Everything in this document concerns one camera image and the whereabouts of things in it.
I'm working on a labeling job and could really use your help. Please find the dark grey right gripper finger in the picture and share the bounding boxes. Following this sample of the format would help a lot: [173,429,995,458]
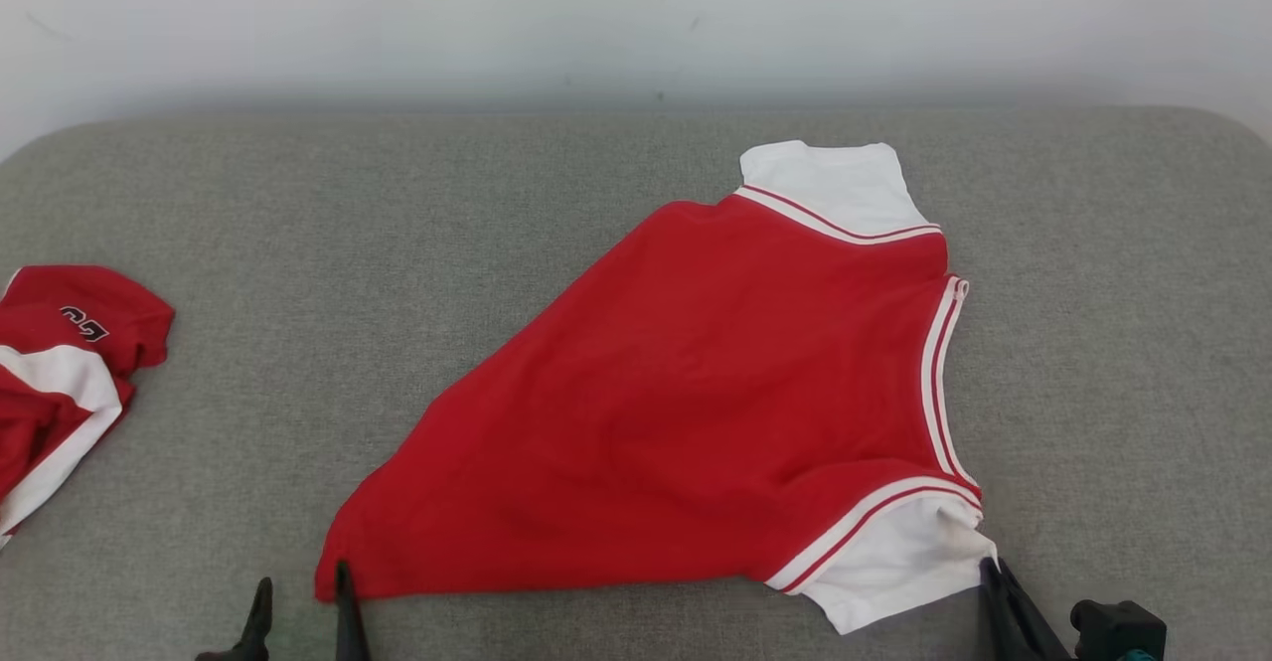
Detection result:
[979,557,1034,661]
[999,560,1074,661]

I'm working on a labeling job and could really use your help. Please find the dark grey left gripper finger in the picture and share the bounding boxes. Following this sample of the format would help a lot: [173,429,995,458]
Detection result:
[334,561,372,661]
[196,578,273,661]

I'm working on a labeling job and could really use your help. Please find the red white basketball shorts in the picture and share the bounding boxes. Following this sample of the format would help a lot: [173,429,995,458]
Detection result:
[0,265,176,548]

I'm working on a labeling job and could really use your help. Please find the red white basketball jersey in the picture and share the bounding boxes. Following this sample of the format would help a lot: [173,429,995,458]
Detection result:
[315,140,998,635]

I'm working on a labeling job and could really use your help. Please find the grey fabric sofa seat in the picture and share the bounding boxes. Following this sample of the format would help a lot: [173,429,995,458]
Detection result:
[0,107,1272,661]

